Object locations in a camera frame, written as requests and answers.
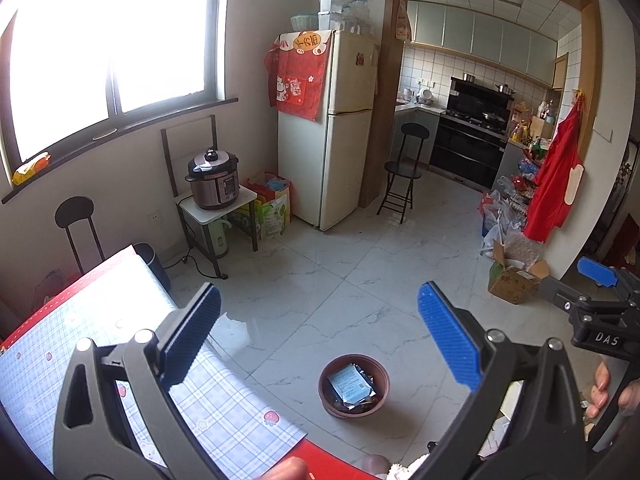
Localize wooden door frame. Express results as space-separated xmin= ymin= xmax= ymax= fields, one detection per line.
xmin=357 ymin=0 xmax=601 ymax=208

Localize black trash bin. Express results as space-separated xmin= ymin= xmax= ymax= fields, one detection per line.
xmin=132 ymin=242 xmax=172 ymax=293

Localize red hanging garment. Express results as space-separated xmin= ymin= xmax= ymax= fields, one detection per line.
xmin=522 ymin=105 xmax=585 ymax=243

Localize yellow snack bag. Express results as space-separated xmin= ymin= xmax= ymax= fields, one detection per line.
xmin=12 ymin=152 xmax=52 ymax=186

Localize cream refrigerator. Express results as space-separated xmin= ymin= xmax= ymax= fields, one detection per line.
xmin=277 ymin=30 xmax=381 ymax=232

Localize black power cable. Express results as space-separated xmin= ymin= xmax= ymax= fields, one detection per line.
xmin=162 ymin=255 xmax=228 ymax=281

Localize black metal frame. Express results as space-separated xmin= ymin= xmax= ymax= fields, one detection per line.
xmin=161 ymin=114 xmax=218 ymax=198

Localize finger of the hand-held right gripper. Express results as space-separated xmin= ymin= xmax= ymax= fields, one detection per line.
xmin=577 ymin=256 xmax=640 ymax=289
xmin=539 ymin=275 xmax=590 ymax=314

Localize black round-back chair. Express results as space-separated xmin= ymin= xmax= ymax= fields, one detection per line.
xmin=55 ymin=196 xmax=106 ymax=276

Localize green carton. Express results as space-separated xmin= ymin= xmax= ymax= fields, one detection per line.
xmin=230 ymin=202 xmax=261 ymax=241

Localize bundle of clear plastic bags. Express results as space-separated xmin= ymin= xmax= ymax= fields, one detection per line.
xmin=342 ymin=0 xmax=376 ymax=36

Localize person's left hand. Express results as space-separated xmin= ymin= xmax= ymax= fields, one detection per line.
xmin=270 ymin=454 xmax=392 ymax=480

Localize green white shopping bag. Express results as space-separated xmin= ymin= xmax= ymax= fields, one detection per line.
xmin=245 ymin=171 xmax=292 ymax=240

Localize grey kitchen counter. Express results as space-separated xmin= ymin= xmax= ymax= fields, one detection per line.
xmin=395 ymin=102 xmax=441 ymax=161

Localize dark framed window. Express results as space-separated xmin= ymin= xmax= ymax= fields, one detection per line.
xmin=0 ymin=0 xmax=240 ymax=205

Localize blue carton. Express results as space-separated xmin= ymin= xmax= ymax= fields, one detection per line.
xmin=327 ymin=366 xmax=377 ymax=406

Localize cardboard box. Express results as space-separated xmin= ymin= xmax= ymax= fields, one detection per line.
xmin=487 ymin=240 xmax=551 ymax=305

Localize brown plastic waste bin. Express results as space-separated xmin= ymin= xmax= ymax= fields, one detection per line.
xmin=318 ymin=354 xmax=391 ymax=420

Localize red printed cloth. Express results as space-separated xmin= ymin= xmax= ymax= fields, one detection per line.
xmin=264 ymin=31 xmax=333 ymax=122

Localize black integrated stove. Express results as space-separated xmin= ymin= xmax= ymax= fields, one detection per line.
xmin=428 ymin=76 xmax=516 ymax=191

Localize pile of plastic bags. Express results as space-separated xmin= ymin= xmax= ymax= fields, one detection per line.
xmin=480 ymin=175 xmax=543 ymax=261

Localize white-top side table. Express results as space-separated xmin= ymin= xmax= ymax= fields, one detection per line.
xmin=175 ymin=185 xmax=260 ymax=278

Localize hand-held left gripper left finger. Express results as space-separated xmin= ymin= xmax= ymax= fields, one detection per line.
xmin=52 ymin=282 xmax=222 ymax=480

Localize hanging paper calendar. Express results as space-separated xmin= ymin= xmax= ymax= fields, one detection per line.
xmin=395 ymin=0 xmax=413 ymax=41

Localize person's right hand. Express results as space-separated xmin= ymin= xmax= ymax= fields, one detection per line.
xmin=584 ymin=360 xmax=640 ymax=422

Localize plaid tablecloth with red border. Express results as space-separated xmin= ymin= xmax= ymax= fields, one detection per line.
xmin=0 ymin=245 xmax=351 ymax=480

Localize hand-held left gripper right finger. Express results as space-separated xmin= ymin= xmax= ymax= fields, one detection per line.
xmin=415 ymin=281 xmax=585 ymax=480

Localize black folding chair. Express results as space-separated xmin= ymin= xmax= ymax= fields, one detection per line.
xmin=377 ymin=122 xmax=431 ymax=225

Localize green thermos kettle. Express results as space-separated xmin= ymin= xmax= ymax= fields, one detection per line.
xmin=206 ymin=217 xmax=233 ymax=261

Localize dark metal rack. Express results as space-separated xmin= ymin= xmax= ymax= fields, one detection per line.
xmin=592 ymin=142 xmax=640 ymax=273

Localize electric pressure cooker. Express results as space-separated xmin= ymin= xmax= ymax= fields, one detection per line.
xmin=185 ymin=147 xmax=243 ymax=211

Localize grey upper cabinets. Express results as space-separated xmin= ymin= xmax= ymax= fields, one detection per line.
xmin=406 ymin=0 xmax=558 ymax=88

